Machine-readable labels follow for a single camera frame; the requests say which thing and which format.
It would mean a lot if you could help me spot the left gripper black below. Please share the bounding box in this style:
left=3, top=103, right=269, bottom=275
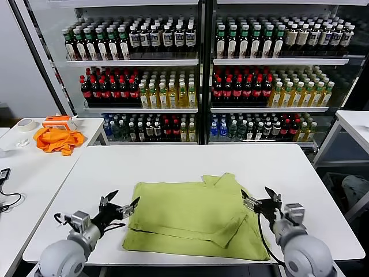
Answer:
left=91, top=189, right=141, bottom=231

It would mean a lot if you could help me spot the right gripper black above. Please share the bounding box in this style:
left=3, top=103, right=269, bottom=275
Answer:
left=240, top=186, right=285, bottom=225

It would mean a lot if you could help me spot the light green t-shirt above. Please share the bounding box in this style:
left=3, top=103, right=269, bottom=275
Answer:
left=121, top=172, right=272, bottom=262

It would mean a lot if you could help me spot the dark plastic crate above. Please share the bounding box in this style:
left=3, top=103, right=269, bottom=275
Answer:
left=322, top=172, right=351, bottom=208

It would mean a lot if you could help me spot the red-cap cola bottle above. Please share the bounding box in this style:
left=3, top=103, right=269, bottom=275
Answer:
left=89, top=76, right=102, bottom=106
left=252, top=76, right=263, bottom=104
left=119, top=77, right=131, bottom=106
left=223, top=77, right=234, bottom=104
left=80, top=75, right=92, bottom=106
left=129, top=77, right=141, bottom=106
left=242, top=77, right=254, bottom=104
left=289, top=118, right=299, bottom=140
left=232, top=77, right=244, bottom=104
left=163, top=118, right=172, bottom=142
left=280, top=118, right=290, bottom=140
left=110, top=76, right=122, bottom=106
left=213, top=77, right=224, bottom=104
left=172, top=118, right=181, bottom=142
left=262, top=76, right=274, bottom=103
left=100, top=76, right=112, bottom=106

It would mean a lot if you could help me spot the white side table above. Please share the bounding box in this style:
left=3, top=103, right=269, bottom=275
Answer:
left=0, top=155, right=81, bottom=277
left=0, top=117, right=110, bottom=159
left=312, top=110, right=369, bottom=168

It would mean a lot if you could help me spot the orange crumpled cloth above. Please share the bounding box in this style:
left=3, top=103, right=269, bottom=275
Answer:
left=33, top=126, right=86, bottom=156

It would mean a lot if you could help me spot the grey fabric bundle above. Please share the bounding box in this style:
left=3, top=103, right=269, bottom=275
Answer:
left=341, top=175, right=369, bottom=208

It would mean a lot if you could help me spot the orange and white box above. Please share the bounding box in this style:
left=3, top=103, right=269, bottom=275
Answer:
left=42, top=115, right=78, bottom=131

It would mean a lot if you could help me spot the white tape roll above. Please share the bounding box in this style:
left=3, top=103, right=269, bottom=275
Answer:
left=16, top=117, right=37, bottom=133

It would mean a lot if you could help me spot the glass display cabinet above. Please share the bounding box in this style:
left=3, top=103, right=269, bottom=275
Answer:
left=206, top=0, right=369, bottom=151
left=8, top=0, right=208, bottom=145

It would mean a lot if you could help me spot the green-cap brown tea bottle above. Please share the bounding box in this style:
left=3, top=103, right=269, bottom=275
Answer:
left=84, top=27, right=97, bottom=61
left=227, top=24, right=239, bottom=58
left=262, top=24, right=274, bottom=58
left=63, top=27, right=76, bottom=61
left=239, top=24, right=250, bottom=58
left=73, top=27, right=86, bottom=61
left=273, top=24, right=285, bottom=58
left=216, top=24, right=227, bottom=58
left=118, top=26, right=130, bottom=60
left=250, top=24, right=262, bottom=58
left=95, top=27, right=108, bottom=61
left=106, top=27, right=119, bottom=61

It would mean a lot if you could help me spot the white-cap cream-label bottle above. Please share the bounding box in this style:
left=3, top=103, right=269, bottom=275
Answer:
left=296, top=23, right=310, bottom=52
left=285, top=23, right=299, bottom=52

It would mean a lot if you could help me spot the white-cap blue-label bottle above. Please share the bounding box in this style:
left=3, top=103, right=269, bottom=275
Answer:
left=149, top=25, right=161, bottom=54
left=184, top=24, right=196, bottom=54
left=307, top=24, right=321, bottom=52
left=319, top=24, right=333, bottom=51
left=161, top=24, right=174, bottom=54
left=129, top=25, right=141, bottom=54
left=330, top=25, right=344, bottom=51
left=139, top=25, right=151, bottom=54
left=340, top=25, right=356, bottom=50
left=174, top=24, right=185, bottom=54

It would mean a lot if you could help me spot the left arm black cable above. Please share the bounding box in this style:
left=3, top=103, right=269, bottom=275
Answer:
left=102, top=221, right=127, bottom=232

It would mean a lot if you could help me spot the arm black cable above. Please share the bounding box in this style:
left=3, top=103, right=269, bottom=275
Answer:
left=102, top=221, right=127, bottom=232
left=257, top=212, right=289, bottom=268

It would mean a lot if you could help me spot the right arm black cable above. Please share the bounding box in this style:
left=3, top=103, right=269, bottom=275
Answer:
left=257, top=212, right=289, bottom=268

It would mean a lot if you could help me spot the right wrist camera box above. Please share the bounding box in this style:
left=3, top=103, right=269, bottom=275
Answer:
left=284, top=203, right=306, bottom=224

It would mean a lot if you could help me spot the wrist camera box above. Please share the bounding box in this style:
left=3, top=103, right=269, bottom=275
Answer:
left=67, top=210, right=93, bottom=233
left=284, top=203, right=306, bottom=224

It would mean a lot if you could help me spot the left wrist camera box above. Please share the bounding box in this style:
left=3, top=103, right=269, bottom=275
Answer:
left=67, top=210, right=93, bottom=233

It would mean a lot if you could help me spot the thin black cable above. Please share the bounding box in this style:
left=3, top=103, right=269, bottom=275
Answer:
left=0, top=178, right=23, bottom=213

